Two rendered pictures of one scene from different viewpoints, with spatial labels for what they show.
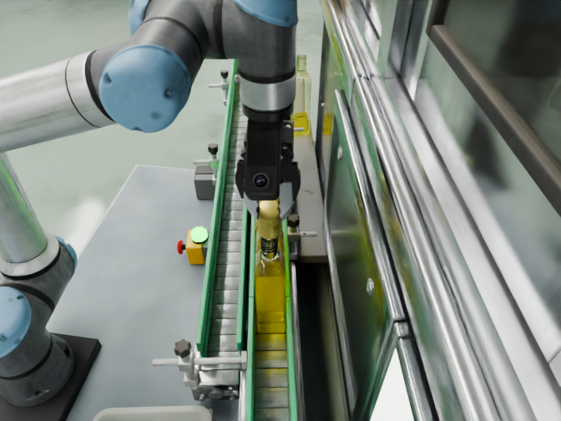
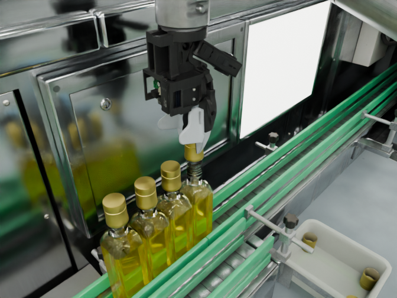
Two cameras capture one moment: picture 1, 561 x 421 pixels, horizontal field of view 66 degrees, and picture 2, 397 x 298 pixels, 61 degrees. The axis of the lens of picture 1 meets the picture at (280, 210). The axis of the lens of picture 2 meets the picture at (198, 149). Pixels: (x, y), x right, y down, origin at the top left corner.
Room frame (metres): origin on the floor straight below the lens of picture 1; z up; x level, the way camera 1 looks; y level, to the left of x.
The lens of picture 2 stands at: (0.86, 0.39, 1.52)
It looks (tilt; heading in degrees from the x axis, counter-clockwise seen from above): 35 degrees down; 226
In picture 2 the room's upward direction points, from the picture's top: straight up
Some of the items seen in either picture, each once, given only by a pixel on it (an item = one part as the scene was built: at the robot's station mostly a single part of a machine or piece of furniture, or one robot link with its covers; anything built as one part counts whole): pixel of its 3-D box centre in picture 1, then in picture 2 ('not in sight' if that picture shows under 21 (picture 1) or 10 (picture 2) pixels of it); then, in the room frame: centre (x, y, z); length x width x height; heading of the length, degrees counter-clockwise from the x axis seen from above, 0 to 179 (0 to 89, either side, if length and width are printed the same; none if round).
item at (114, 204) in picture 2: not in sight; (115, 210); (0.69, 0.02, 1.14); 0.04 x 0.04 x 0.04
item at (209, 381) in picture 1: (216, 387); (264, 256); (0.39, 0.13, 0.85); 0.09 x 0.04 x 0.07; 92
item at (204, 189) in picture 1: (209, 182); not in sight; (1.09, 0.23, 0.79); 0.08 x 0.08 x 0.08; 2
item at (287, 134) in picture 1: (269, 134); (179, 68); (0.54, 0.02, 1.33); 0.09 x 0.08 x 0.12; 176
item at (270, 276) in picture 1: (270, 291); (195, 219); (0.51, 0.02, 0.99); 0.06 x 0.06 x 0.21; 1
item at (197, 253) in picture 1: (200, 247); not in sight; (0.81, 0.22, 0.79); 0.07 x 0.07 x 0.07; 2
